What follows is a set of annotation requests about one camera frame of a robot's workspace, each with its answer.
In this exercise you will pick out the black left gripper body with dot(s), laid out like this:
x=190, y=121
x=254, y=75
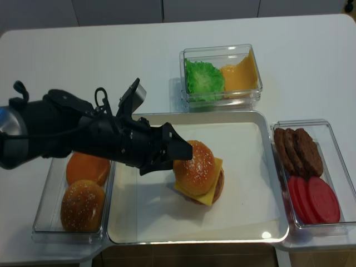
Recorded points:
x=127, y=141

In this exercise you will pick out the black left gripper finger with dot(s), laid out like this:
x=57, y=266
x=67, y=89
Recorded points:
x=158, y=162
x=174, y=146

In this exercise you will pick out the sesame bun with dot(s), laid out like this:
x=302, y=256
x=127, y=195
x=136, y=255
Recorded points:
x=82, y=207
x=196, y=176

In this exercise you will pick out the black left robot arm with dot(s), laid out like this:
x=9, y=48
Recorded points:
x=62, y=123

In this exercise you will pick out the green lettuce leaf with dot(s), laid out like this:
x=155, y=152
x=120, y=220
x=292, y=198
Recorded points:
x=204, y=82

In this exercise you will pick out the clear lettuce cheese container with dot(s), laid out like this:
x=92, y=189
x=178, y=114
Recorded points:
x=220, y=56

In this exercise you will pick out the plain bottom bun in container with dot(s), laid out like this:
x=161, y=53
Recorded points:
x=87, y=167

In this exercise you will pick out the bottom bun on tray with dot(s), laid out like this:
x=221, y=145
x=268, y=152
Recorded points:
x=210, y=199

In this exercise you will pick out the meat patty on tray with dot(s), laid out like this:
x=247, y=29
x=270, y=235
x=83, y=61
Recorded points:
x=217, y=189

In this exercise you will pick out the yellow cheese slice on burger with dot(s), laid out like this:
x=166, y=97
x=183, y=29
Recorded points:
x=218, y=162

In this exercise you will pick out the white metal tray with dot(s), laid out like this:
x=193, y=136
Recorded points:
x=122, y=217

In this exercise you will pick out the clear bun container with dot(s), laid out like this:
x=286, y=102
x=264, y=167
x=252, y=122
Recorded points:
x=47, y=226

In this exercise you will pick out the white paper sheet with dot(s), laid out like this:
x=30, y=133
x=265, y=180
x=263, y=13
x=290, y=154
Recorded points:
x=245, y=199

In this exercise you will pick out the yellow cheese slices in container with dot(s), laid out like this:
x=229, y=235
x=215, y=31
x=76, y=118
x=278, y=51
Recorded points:
x=240, y=77

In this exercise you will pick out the brown patty left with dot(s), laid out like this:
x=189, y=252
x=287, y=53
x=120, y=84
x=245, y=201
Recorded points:
x=280, y=147

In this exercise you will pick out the brown patty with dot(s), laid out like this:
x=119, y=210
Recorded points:
x=293, y=156
x=308, y=152
x=280, y=147

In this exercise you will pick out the brown patty middle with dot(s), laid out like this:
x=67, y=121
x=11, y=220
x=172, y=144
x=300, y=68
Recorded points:
x=293, y=156

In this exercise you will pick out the red tomato slice left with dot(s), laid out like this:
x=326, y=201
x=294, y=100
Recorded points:
x=294, y=199

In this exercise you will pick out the red tomato slice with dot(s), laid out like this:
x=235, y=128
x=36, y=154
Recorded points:
x=294, y=199
x=323, y=201
x=305, y=211

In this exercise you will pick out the brown patty right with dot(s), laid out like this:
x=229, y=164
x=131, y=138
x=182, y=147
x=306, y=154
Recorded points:
x=308, y=152

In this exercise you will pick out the red tomato slice middle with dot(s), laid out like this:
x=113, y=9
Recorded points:
x=305, y=211

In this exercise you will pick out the clear patty tomato container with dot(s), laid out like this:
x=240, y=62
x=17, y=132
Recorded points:
x=335, y=174

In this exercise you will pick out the red tomato slice right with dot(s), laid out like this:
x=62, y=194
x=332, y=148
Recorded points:
x=323, y=201

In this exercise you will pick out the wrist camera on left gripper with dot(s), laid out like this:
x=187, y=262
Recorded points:
x=132, y=99

